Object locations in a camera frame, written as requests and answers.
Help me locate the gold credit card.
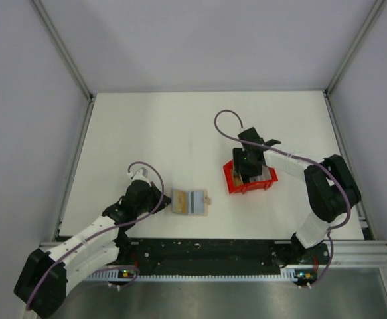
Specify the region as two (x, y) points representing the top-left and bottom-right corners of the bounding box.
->
(171, 189), (189, 215)

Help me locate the red plastic card tray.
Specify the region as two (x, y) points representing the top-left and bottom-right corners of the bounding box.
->
(222, 160), (278, 195)

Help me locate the beige card holder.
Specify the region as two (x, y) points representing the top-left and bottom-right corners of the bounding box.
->
(179, 190), (211, 216)

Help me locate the grey credit card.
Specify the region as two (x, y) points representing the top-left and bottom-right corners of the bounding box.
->
(187, 191), (206, 215)

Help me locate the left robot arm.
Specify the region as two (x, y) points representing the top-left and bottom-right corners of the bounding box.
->
(14, 180), (171, 318)

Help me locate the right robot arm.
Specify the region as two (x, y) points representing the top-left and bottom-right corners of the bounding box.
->
(233, 127), (362, 263)

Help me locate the stack of upright cards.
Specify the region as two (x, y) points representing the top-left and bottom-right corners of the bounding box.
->
(250, 169), (271, 182)

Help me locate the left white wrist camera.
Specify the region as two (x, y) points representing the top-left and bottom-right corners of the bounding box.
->
(127, 167), (150, 183)

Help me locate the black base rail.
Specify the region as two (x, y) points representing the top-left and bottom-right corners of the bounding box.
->
(113, 238), (329, 275)

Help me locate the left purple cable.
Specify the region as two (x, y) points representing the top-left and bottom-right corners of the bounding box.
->
(25, 161), (165, 312)

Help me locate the purple cable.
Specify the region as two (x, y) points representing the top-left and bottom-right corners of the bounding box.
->
(25, 161), (165, 312)
(214, 110), (352, 230)

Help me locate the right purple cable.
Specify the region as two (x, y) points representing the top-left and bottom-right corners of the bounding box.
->
(214, 110), (352, 230)

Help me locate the white slotted cable duct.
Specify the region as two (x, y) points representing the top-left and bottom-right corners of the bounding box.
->
(90, 267), (317, 284)

